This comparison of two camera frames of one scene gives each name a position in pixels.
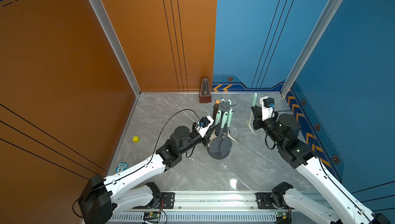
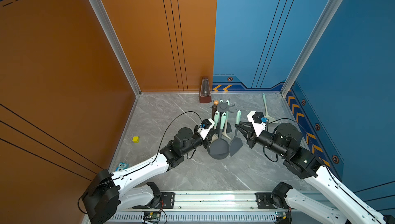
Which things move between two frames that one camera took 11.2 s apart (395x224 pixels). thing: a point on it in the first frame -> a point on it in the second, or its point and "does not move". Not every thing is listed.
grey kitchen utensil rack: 223,105 -> 223,125
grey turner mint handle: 227,144 -> 236,144
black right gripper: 258,118 -> 251,137
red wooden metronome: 204,95 does not move
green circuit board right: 281,214 does not move
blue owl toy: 122,167 does not move
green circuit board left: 153,215 does not move
